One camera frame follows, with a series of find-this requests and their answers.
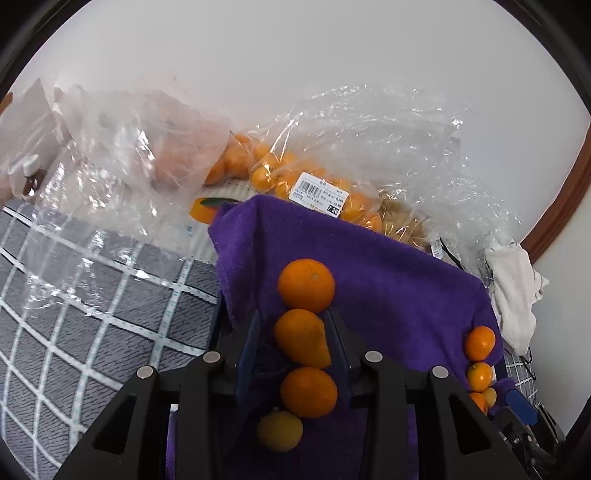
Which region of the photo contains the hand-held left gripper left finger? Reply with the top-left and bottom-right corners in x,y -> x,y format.
53,309 -> 262,480

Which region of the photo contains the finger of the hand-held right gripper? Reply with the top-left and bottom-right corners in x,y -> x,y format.
504,389 -> 540,426

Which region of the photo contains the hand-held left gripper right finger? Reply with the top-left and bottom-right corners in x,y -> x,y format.
324,308 -> 531,480

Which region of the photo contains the purple towel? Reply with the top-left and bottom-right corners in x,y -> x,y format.
166,194 -> 515,480

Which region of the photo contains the white cloth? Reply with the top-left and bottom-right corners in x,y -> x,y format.
482,240 -> 551,357

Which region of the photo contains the clear plastic bag of mandarins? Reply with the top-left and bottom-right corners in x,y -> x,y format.
203,129 -> 385,234

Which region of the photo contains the crumpled clear plastic bag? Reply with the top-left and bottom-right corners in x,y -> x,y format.
277,83 -> 523,261

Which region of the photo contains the brown bottle with white cap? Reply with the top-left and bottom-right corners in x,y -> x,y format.
18,157 -> 48,200

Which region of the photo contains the white plastic bag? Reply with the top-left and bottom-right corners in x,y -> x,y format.
0,78 -> 70,204

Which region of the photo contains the black cable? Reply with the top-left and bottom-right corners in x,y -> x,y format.
505,348 -> 539,384

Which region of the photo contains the brown wooden door frame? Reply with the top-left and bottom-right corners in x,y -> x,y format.
522,138 -> 591,263

